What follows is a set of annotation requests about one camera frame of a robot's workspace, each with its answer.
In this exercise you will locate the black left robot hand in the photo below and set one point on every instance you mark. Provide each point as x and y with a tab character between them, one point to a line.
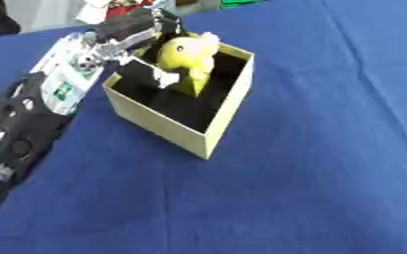
133	25

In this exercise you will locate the yellow soft toy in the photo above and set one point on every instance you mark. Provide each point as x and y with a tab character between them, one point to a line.
190	56

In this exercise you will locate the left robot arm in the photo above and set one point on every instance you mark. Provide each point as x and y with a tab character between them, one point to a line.
45	96

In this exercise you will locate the tan cardboard box black inside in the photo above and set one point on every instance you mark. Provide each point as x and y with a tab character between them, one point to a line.
184	109

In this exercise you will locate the red and white object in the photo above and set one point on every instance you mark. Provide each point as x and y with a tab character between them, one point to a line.
115	8

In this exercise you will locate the green object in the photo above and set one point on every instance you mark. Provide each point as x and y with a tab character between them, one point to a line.
239	2

